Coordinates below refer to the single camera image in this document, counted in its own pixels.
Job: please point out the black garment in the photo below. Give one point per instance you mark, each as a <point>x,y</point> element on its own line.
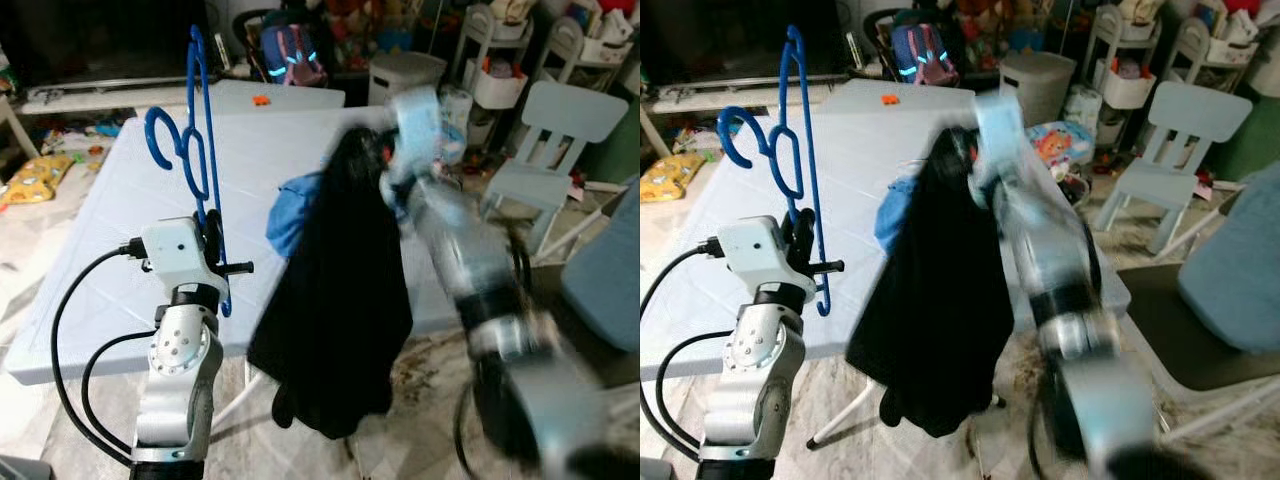
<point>930,300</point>
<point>330,300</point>

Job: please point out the blue plastic hanger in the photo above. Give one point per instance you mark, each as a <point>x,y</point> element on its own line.
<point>722,137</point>
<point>150,137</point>

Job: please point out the blue cloth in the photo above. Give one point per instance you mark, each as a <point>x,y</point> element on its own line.
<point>892,215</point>
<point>290,215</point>

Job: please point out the pale blue plastic table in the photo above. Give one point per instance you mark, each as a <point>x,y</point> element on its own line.
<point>300,95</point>
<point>100,250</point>
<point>930,95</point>
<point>690,210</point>

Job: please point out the yellow printed toy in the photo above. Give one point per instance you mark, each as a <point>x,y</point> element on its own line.
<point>35,178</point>
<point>670,178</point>

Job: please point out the white low TV bench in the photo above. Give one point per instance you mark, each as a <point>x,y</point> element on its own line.
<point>90,97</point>
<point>720,97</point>

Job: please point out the pale blue chair cushion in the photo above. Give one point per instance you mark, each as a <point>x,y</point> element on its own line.
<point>610,270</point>
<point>1230,270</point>

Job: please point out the purple backpack cyan stripes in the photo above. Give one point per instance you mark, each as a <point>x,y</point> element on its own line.
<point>920,50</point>
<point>290,50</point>

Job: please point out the black television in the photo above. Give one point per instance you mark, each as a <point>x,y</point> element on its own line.
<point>100,40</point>
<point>740,40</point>

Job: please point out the white folding chair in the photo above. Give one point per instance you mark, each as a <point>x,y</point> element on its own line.
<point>1170,340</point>
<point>600,370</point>

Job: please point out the grey round bin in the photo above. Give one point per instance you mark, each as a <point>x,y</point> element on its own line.
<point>400,75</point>
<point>1040,85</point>

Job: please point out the pale blue child chair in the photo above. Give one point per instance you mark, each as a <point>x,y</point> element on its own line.
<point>575,110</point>
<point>1195,105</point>

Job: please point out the colourful printed pack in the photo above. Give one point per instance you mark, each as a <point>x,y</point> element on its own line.
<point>460,110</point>
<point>1060,148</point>

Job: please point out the white storage trolley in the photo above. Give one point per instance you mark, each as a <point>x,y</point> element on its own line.
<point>1225,52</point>
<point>495,90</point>
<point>1125,90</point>
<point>605,50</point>

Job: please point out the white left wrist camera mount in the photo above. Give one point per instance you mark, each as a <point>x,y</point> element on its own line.
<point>180,250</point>
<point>755,250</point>

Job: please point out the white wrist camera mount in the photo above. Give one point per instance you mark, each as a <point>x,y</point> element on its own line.
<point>180,250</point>
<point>755,250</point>
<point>415,125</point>
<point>1000,125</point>

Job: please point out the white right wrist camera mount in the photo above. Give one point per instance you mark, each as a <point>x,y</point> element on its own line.
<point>415,125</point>
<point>1000,125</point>

